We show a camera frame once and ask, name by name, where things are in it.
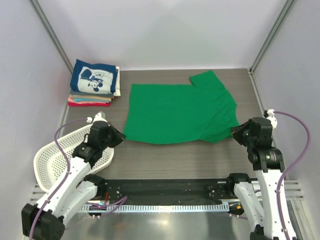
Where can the navy printed folded t shirt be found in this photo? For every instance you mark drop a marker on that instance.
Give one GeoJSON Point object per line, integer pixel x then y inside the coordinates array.
{"type": "Point", "coordinates": [95, 78]}

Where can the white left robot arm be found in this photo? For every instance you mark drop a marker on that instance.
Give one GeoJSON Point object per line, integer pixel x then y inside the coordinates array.
{"type": "Point", "coordinates": [48, 217]}

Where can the turquoise folded t shirt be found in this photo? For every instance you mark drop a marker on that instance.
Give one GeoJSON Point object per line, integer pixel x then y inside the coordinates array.
{"type": "Point", "coordinates": [77, 100]}

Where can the green t shirt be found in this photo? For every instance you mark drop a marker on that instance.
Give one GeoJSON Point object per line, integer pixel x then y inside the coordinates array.
{"type": "Point", "coordinates": [177, 113]}

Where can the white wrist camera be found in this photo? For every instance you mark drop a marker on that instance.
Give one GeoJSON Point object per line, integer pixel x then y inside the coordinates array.
{"type": "Point", "coordinates": [269, 114]}
{"type": "Point", "coordinates": [100, 116]}

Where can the salmon pink folded t shirt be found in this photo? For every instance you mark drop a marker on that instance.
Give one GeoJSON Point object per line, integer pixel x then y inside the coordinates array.
{"type": "Point", "coordinates": [70, 100]}

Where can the white slotted cable duct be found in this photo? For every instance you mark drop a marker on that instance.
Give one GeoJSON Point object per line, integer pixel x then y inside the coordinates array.
{"type": "Point", "coordinates": [124, 209]}

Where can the grey teal folded t shirt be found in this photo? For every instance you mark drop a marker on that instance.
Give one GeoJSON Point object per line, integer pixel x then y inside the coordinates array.
{"type": "Point", "coordinates": [72, 92]}

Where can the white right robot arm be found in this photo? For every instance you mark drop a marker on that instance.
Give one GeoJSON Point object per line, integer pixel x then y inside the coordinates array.
{"type": "Point", "coordinates": [269, 216]}

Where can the red folded t shirt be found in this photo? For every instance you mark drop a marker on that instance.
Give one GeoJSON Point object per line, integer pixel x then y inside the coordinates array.
{"type": "Point", "coordinates": [89, 104]}

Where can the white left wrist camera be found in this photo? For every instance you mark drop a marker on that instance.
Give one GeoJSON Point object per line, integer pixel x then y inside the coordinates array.
{"type": "Point", "coordinates": [100, 116]}

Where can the beige folded t shirt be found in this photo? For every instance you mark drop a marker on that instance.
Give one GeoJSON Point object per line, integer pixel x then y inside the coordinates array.
{"type": "Point", "coordinates": [91, 97]}

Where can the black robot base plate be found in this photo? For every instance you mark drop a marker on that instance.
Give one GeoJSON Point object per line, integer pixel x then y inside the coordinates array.
{"type": "Point", "coordinates": [167, 192]}

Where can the white folded t shirt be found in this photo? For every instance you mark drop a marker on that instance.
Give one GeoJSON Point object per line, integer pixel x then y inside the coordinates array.
{"type": "Point", "coordinates": [117, 92]}

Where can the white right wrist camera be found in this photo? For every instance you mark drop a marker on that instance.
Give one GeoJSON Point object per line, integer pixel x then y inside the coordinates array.
{"type": "Point", "coordinates": [269, 114]}

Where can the left aluminium corner post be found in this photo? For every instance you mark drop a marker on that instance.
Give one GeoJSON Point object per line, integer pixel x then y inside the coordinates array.
{"type": "Point", "coordinates": [51, 33]}

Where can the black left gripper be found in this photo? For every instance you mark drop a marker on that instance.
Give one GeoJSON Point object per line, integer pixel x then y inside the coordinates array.
{"type": "Point", "coordinates": [118, 136]}

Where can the right aluminium corner post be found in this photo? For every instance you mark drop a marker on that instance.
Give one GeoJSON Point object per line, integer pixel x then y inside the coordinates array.
{"type": "Point", "coordinates": [284, 12]}

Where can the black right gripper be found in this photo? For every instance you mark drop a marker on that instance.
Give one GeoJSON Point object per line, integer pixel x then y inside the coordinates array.
{"type": "Point", "coordinates": [236, 133]}

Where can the white perforated plastic basket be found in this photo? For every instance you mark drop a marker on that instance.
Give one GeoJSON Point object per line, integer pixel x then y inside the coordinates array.
{"type": "Point", "coordinates": [49, 163]}

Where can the aluminium corner post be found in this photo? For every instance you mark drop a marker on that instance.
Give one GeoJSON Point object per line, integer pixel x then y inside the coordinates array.
{"type": "Point", "coordinates": [51, 33]}
{"type": "Point", "coordinates": [284, 12]}

